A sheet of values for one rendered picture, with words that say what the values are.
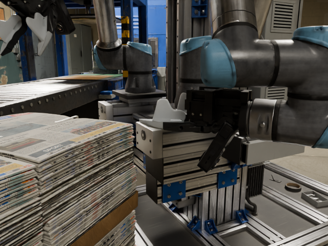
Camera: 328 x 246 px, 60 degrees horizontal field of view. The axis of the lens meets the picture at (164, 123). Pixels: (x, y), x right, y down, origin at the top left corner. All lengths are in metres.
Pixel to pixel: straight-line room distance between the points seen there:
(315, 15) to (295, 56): 9.84
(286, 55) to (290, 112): 0.10
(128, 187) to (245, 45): 0.43
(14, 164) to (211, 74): 0.33
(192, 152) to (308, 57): 0.54
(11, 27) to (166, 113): 0.39
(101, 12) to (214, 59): 0.90
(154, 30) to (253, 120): 4.17
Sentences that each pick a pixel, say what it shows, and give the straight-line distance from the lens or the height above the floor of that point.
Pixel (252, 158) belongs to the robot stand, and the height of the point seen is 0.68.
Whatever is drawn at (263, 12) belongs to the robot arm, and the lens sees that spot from 0.85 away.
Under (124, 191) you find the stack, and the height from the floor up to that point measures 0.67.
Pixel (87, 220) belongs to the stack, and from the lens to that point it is 0.61.
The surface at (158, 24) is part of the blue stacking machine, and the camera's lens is 4.61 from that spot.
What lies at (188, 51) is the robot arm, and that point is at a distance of 0.91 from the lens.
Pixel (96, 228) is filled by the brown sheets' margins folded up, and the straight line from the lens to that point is 0.64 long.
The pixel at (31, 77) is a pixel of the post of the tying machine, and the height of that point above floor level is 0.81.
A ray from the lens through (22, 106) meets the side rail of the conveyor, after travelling 1.35.
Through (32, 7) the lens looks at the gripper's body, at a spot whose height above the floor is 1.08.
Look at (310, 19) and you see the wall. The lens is 10.25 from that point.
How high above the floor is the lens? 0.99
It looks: 13 degrees down
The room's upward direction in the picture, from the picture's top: straight up
